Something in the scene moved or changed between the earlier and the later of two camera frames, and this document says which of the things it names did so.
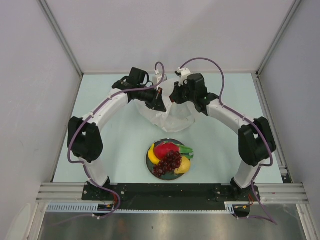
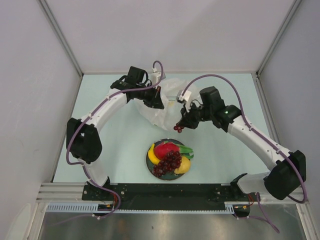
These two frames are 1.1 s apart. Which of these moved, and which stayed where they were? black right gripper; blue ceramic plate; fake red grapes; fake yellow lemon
Moved: black right gripper
Stayed: fake red grapes; blue ceramic plate; fake yellow lemon
